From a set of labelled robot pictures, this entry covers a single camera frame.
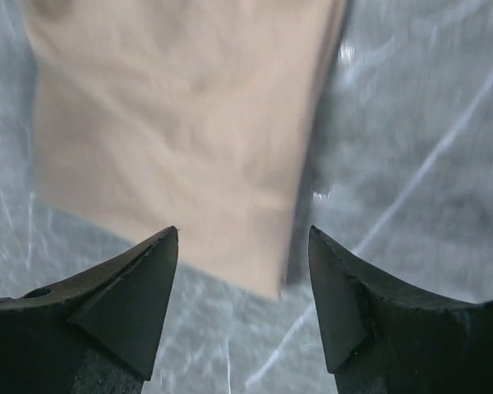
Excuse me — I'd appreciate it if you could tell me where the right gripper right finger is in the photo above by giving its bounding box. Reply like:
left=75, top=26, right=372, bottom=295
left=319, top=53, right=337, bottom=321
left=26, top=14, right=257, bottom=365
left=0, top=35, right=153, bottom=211
left=308, top=227, right=493, bottom=394

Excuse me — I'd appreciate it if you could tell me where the beige t-shirt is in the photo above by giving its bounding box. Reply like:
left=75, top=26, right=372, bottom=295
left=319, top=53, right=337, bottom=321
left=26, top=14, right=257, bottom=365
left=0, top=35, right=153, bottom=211
left=21, top=0, right=346, bottom=299

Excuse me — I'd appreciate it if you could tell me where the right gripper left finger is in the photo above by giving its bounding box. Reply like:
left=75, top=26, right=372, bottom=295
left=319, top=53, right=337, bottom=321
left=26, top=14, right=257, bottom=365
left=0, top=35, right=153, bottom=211
left=0, top=227, right=177, bottom=394

